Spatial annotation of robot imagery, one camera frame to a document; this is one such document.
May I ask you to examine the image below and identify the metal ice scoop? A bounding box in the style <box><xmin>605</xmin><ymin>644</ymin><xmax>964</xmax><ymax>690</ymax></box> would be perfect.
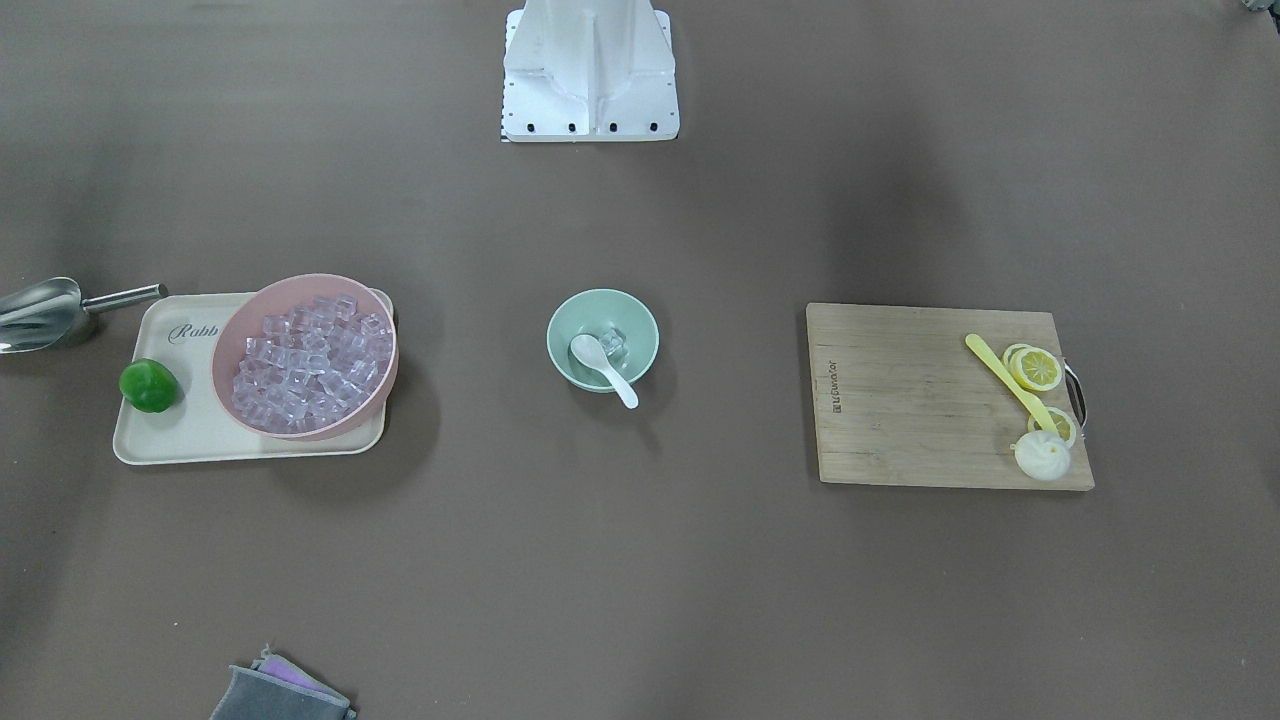
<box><xmin>1</xmin><ymin>277</ymin><xmax>169</xmax><ymax>354</ymax></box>

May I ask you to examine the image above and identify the mint green bowl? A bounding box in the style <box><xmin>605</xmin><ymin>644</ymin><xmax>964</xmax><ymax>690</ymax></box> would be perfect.
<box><xmin>545</xmin><ymin>288</ymin><xmax>660</xmax><ymax>395</ymax></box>

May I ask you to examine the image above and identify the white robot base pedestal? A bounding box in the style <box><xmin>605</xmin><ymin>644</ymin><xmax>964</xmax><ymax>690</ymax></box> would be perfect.
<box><xmin>500</xmin><ymin>1</ymin><xmax>681</xmax><ymax>143</ymax></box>

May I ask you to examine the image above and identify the white ceramic spoon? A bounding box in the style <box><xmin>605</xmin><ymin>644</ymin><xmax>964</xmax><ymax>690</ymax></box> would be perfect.
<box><xmin>570</xmin><ymin>334</ymin><xmax>639</xmax><ymax>410</ymax></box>

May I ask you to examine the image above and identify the grey folded cloth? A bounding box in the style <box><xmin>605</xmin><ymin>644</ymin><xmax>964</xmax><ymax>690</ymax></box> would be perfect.
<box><xmin>210</xmin><ymin>648</ymin><xmax>358</xmax><ymax>719</ymax></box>

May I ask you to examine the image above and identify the lemon slice upper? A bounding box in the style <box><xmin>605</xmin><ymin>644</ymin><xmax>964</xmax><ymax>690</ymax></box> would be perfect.
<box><xmin>1001</xmin><ymin>343</ymin><xmax>1064</xmax><ymax>392</ymax></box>

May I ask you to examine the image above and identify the pink bowl of ice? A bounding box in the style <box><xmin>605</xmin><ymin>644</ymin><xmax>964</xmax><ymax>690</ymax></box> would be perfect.
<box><xmin>209</xmin><ymin>273</ymin><xmax>399</xmax><ymax>446</ymax></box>

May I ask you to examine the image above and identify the bamboo cutting board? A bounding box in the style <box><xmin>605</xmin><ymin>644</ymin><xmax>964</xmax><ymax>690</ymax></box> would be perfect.
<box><xmin>805</xmin><ymin>302</ymin><xmax>1094</xmax><ymax>492</ymax></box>

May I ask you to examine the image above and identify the cream rectangular serving tray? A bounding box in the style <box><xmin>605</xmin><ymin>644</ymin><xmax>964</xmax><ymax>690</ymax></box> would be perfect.
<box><xmin>113</xmin><ymin>292</ymin><xmax>385</xmax><ymax>465</ymax></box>

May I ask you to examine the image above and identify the clear ice cube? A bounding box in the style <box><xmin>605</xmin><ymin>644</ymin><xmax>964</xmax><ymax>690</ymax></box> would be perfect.
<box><xmin>596</xmin><ymin>327</ymin><xmax>628</xmax><ymax>364</ymax></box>

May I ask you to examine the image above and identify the yellow plastic knife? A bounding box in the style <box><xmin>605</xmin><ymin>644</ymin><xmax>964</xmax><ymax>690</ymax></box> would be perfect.
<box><xmin>964</xmin><ymin>333</ymin><xmax>1057</xmax><ymax>434</ymax></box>

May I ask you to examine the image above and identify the green lime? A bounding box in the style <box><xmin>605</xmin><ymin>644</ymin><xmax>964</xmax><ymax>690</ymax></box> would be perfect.
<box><xmin>118</xmin><ymin>357</ymin><xmax>180</xmax><ymax>413</ymax></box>

